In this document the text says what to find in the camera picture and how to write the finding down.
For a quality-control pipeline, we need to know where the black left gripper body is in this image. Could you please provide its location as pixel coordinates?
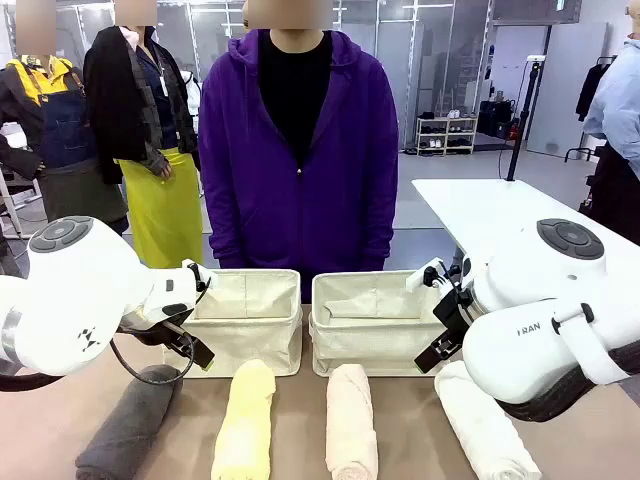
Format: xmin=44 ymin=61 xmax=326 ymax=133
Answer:
xmin=121 ymin=310 xmax=196 ymax=352

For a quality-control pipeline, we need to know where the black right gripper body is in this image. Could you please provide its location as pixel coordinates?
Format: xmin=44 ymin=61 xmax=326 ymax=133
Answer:
xmin=432 ymin=287 xmax=477 ymax=346

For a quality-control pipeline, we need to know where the white towel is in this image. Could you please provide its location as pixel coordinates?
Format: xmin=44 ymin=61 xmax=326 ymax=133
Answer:
xmin=433 ymin=360 xmax=543 ymax=480

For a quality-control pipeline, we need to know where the pink towel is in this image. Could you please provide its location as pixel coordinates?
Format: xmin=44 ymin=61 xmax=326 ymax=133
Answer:
xmin=324 ymin=363 xmax=380 ymax=480

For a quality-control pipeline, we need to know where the grey towel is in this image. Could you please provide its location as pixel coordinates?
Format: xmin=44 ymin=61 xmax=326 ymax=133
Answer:
xmin=74 ymin=364 xmax=184 ymax=480

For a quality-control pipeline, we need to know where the person's left forearm purple sleeve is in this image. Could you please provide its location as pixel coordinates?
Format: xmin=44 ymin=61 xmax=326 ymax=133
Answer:
xmin=358 ymin=184 xmax=400 ymax=272

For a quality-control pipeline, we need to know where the person's right forearm purple sleeve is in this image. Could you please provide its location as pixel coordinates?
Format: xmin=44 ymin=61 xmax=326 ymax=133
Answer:
xmin=198 ymin=184 xmax=247 ymax=270

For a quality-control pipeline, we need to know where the cream fabric basket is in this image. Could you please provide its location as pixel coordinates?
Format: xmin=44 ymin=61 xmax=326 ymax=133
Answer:
xmin=162 ymin=268 xmax=304 ymax=379
xmin=308 ymin=269 xmax=459 ymax=378

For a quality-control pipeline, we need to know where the yellow rolled towel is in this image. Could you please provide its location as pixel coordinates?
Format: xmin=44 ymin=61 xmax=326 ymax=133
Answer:
xmin=210 ymin=358 xmax=278 ymax=480

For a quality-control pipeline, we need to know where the white folding table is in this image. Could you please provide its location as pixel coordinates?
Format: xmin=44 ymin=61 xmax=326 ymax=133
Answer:
xmin=410 ymin=178 xmax=640 ymax=281

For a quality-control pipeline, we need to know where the person with yellow-green apron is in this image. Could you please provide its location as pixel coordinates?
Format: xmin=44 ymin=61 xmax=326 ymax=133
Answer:
xmin=82 ymin=0 xmax=206 ymax=270

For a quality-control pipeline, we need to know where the wooden shoe rack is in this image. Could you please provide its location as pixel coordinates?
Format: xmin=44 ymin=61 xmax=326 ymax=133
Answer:
xmin=415 ymin=115 xmax=479 ymax=158

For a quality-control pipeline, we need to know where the person in purple hoodie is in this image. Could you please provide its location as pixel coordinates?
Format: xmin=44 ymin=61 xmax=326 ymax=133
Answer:
xmin=197 ymin=0 xmax=400 ymax=304

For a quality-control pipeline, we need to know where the black luggage bag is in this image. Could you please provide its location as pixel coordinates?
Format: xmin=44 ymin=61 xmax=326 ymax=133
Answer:
xmin=476 ymin=98 xmax=517 ymax=140

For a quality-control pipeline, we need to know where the person with denim apron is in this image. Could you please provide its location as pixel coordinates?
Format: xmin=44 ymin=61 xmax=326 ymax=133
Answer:
xmin=0 ymin=0 xmax=130 ymax=237

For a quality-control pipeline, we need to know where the person in light blue shirt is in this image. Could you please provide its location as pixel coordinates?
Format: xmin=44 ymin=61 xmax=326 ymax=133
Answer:
xmin=582 ymin=7 xmax=640 ymax=232

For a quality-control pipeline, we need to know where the black hanging garment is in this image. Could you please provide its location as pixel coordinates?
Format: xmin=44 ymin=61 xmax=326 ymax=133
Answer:
xmin=575 ymin=55 xmax=615 ymax=123

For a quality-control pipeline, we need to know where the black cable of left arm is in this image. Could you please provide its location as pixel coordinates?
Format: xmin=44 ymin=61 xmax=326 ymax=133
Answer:
xmin=109 ymin=327 xmax=197 ymax=387

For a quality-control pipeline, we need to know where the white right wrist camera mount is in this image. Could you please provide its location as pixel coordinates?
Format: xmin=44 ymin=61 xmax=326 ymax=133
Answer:
xmin=405 ymin=257 xmax=447 ymax=293

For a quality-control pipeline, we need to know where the black braided cable sleeve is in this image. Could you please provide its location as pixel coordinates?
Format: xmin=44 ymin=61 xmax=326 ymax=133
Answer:
xmin=493 ymin=339 xmax=640 ymax=424

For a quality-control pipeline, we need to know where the black camera stand pole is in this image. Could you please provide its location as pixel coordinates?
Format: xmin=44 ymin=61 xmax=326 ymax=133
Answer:
xmin=505 ymin=54 xmax=547 ymax=182

